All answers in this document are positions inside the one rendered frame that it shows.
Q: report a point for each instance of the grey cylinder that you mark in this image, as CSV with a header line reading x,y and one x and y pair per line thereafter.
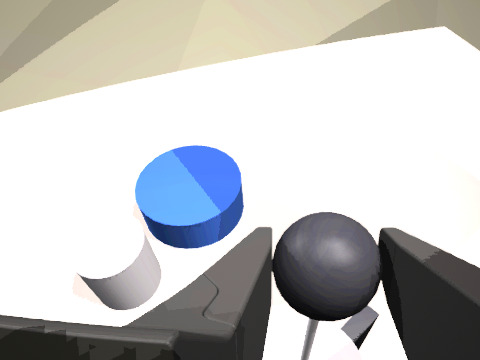
x,y
112,255

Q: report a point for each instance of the glass coffee press with plunger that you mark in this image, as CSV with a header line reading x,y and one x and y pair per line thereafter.
x,y
328,267

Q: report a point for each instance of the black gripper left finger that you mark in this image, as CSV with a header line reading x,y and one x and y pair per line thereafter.
x,y
222,315

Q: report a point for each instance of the blue short cylinder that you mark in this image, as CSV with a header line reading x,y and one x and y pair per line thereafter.
x,y
190,197

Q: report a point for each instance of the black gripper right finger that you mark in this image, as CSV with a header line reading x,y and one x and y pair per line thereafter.
x,y
433,297

